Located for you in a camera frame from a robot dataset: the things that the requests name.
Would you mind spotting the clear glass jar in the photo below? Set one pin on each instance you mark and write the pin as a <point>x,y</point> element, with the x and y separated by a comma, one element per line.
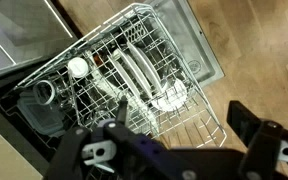
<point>44,91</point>

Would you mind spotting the white round cup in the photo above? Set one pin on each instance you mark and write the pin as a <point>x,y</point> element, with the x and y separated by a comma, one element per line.
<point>78,67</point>

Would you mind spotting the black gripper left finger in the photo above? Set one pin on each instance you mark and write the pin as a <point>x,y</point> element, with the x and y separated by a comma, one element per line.
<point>134,146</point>

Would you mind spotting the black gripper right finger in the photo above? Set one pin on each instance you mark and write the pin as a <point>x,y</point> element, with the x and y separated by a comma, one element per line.
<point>260,143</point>

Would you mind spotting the small white saucer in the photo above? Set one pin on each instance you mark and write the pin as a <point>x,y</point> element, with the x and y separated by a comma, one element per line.
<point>174,96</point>

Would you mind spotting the clear plastic food container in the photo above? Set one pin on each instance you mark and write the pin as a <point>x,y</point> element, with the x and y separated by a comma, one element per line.
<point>39,116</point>

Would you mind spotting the stainless dishwasher door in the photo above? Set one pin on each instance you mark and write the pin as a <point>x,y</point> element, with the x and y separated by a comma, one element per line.
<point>190,43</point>

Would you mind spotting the white dinner plate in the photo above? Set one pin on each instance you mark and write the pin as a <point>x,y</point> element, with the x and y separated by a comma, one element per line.
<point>135,73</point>
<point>147,66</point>
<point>124,75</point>

